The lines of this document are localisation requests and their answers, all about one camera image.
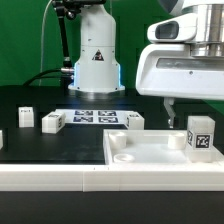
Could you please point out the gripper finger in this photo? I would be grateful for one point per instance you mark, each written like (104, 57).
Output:
(168, 104)

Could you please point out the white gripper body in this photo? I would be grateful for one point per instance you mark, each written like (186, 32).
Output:
(185, 58)

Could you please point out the white square tabletop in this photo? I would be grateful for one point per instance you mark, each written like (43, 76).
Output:
(152, 147)

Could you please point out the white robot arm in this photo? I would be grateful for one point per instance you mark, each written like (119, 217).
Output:
(97, 72)

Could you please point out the white obstacle fence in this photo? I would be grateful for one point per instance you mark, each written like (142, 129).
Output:
(92, 178)

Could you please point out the tag sheet on table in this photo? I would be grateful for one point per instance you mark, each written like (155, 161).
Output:
(78, 116)

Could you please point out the black camera stand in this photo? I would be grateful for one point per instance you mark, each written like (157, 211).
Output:
(69, 9)

